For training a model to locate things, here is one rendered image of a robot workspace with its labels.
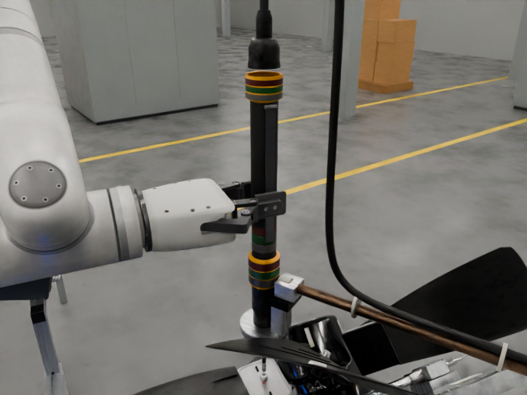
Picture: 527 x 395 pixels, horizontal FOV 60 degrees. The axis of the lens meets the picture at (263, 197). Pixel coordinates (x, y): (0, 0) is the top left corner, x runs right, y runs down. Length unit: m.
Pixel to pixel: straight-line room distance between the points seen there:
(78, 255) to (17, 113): 0.15
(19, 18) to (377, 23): 8.40
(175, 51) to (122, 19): 0.85
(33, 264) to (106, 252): 0.07
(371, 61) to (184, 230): 8.61
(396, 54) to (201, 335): 7.00
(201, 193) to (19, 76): 0.25
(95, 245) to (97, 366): 2.12
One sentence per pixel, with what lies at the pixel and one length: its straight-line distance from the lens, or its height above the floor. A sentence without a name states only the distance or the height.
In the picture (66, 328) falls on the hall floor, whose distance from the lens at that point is 2.90.
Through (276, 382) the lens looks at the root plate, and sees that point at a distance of 0.77.
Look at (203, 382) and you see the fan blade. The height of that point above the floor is 1.18.
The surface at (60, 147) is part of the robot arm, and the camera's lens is 0.47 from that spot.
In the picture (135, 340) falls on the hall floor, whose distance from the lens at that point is 2.70.
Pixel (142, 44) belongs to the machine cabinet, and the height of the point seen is 1.04.
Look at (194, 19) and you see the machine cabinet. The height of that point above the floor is 1.33.
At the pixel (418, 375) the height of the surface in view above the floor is 1.10.
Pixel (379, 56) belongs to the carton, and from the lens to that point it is 8.95.
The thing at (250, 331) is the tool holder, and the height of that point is 1.31.
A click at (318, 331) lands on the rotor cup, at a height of 1.26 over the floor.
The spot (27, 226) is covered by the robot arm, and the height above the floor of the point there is 1.56.
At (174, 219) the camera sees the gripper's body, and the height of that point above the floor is 1.52.
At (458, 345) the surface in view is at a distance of 0.57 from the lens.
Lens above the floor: 1.75
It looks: 25 degrees down
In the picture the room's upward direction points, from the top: straight up
